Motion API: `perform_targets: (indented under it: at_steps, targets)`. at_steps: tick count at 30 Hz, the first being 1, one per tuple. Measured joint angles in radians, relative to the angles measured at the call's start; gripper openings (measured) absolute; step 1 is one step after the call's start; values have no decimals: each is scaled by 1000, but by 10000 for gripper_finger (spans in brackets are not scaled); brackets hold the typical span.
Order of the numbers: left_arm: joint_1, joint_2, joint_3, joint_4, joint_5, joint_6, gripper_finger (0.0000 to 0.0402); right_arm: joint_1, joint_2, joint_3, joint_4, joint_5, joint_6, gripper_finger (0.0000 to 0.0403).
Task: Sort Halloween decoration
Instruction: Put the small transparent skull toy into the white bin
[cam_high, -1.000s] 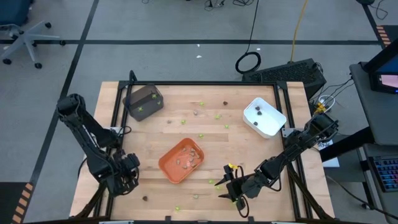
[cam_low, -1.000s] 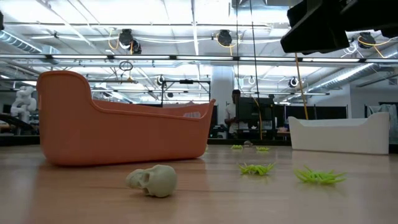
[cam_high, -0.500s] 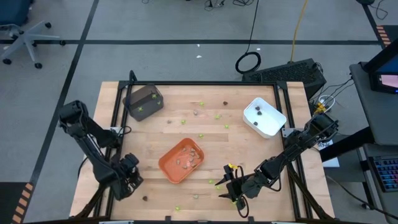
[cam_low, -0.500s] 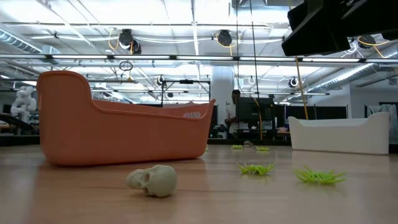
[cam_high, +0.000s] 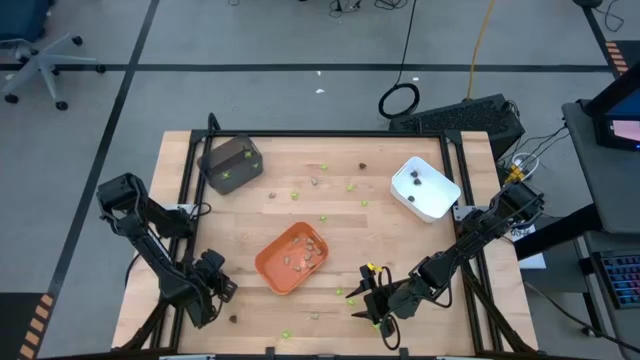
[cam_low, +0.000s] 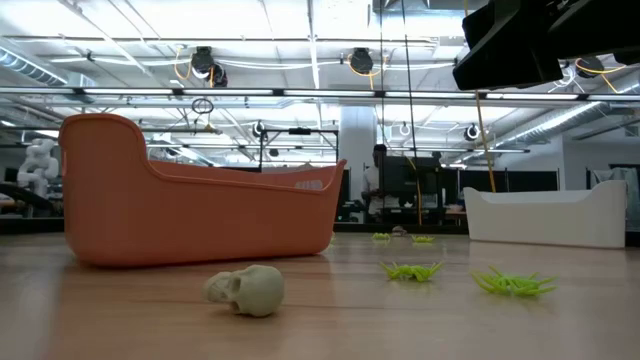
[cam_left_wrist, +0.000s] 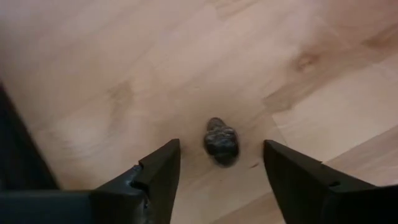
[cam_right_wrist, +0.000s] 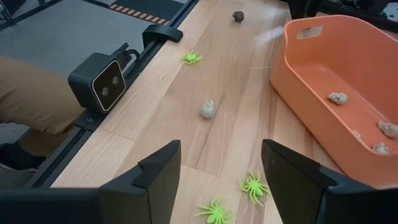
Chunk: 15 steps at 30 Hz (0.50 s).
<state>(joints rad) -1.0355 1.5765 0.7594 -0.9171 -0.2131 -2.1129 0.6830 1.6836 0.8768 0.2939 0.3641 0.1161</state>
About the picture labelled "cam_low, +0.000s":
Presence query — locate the ceiling duct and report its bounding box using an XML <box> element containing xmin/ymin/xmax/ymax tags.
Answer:
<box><xmin>0</xmin><ymin>45</ymin><xmax>69</xmax><ymax>87</ymax></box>

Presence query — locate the black hanging cable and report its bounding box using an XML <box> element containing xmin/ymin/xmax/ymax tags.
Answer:
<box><xmin>399</xmin><ymin>0</ymin><xmax>417</xmax><ymax>166</ymax></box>

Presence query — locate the orange plastic bin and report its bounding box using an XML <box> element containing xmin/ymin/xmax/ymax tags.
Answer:
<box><xmin>58</xmin><ymin>112</ymin><xmax>348</xmax><ymax>267</ymax></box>

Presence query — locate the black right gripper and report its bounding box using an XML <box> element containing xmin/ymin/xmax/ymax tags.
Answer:
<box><xmin>452</xmin><ymin>0</ymin><xmax>565</xmax><ymax>92</ymax></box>

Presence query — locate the white plastic bin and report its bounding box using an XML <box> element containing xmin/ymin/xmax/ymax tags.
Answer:
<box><xmin>462</xmin><ymin>179</ymin><xmax>628</xmax><ymax>250</ymax></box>

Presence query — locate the white pillar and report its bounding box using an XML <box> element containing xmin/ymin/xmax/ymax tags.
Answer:
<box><xmin>339</xmin><ymin>104</ymin><xmax>379</xmax><ymax>221</ymax></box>

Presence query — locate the long light bar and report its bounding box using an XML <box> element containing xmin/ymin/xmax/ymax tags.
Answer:
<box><xmin>0</xmin><ymin>84</ymin><xmax>640</xmax><ymax>102</ymax></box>

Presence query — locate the black partition panel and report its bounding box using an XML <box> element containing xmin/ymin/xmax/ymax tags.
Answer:
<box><xmin>458</xmin><ymin>168</ymin><xmax>560</xmax><ymax>194</ymax></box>

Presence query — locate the white robot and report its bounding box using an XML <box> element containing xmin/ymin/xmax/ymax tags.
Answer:
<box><xmin>16</xmin><ymin>138</ymin><xmax>60</xmax><ymax>201</ymax></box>

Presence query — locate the yellow cable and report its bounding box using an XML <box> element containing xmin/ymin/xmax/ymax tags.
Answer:
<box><xmin>473</xmin><ymin>89</ymin><xmax>497</xmax><ymax>194</ymax></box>

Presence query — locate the black stand frame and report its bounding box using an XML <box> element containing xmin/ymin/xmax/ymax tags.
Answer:
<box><xmin>258</xmin><ymin>126</ymin><xmax>341</xmax><ymax>174</ymax></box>

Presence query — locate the beige toy skull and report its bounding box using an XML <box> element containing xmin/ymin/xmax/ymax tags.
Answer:
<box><xmin>202</xmin><ymin>264</ymin><xmax>286</xmax><ymax>318</ymax></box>

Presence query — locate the black ceiling cable reel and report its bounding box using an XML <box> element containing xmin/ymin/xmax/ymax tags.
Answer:
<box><xmin>574</xmin><ymin>55</ymin><xmax>607</xmax><ymax>80</ymax></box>
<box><xmin>348</xmin><ymin>46</ymin><xmax>376</xmax><ymax>76</ymax></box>
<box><xmin>189</xmin><ymin>45</ymin><xmax>229</xmax><ymax>89</ymax></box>

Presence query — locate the black background monitor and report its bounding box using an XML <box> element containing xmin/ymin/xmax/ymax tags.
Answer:
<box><xmin>378</xmin><ymin>155</ymin><xmax>444</xmax><ymax>211</ymax></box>

